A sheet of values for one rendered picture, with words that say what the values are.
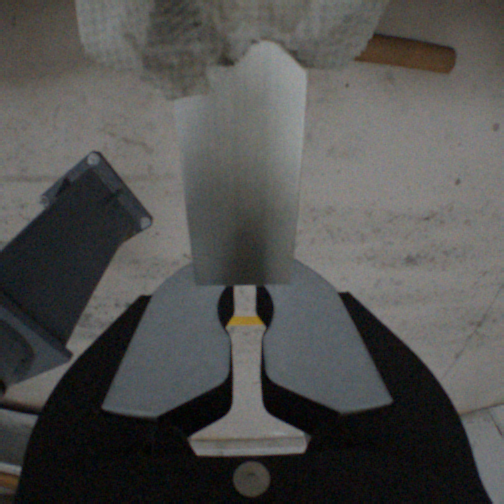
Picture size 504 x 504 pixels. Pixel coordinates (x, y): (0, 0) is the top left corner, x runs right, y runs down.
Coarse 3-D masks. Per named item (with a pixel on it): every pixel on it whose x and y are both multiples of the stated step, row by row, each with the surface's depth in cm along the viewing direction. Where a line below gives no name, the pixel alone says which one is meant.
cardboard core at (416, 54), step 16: (368, 48) 68; (384, 48) 68; (400, 48) 67; (416, 48) 67; (432, 48) 67; (448, 48) 68; (400, 64) 72; (416, 64) 71; (432, 64) 70; (448, 64) 69
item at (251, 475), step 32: (160, 448) 5; (192, 448) 5; (320, 448) 5; (352, 448) 5; (96, 480) 4; (128, 480) 4; (160, 480) 4; (192, 480) 4; (224, 480) 4; (256, 480) 4; (288, 480) 4; (320, 480) 4; (352, 480) 4; (384, 480) 4; (416, 480) 4
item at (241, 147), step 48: (192, 96) 6; (240, 96) 6; (288, 96) 6; (192, 144) 7; (240, 144) 7; (288, 144) 7; (192, 192) 7; (240, 192) 8; (288, 192) 8; (192, 240) 8; (240, 240) 8; (288, 240) 8
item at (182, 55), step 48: (96, 0) 5; (144, 0) 4; (192, 0) 4; (240, 0) 5; (288, 0) 5; (336, 0) 4; (384, 0) 4; (96, 48) 5; (144, 48) 5; (192, 48) 5; (240, 48) 5; (288, 48) 5; (336, 48) 5
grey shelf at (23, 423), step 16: (0, 416) 174; (16, 416) 171; (32, 416) 172; (0, 432) 193; (16, 432) 190; (0, 448) 182; (16, 448) 185; (0, 464) 140; (16, 464) 174; (0, 496) 152
